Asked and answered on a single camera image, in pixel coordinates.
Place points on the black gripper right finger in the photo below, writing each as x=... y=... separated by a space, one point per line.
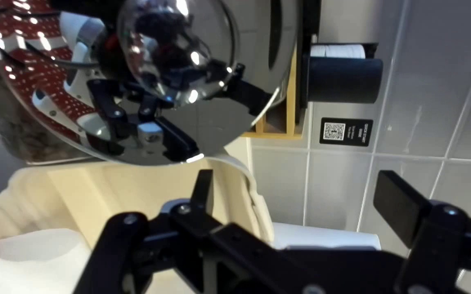
x=442 y=245

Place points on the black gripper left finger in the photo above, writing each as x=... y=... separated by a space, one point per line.
x=192 y=250

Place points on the black QR code label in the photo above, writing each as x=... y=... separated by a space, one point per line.
x=346 y=131

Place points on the wooden organizer shelf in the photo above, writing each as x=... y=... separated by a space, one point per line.
x=290 y=108

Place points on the black wall dispenser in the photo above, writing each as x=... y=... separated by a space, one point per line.
x=344 y=79

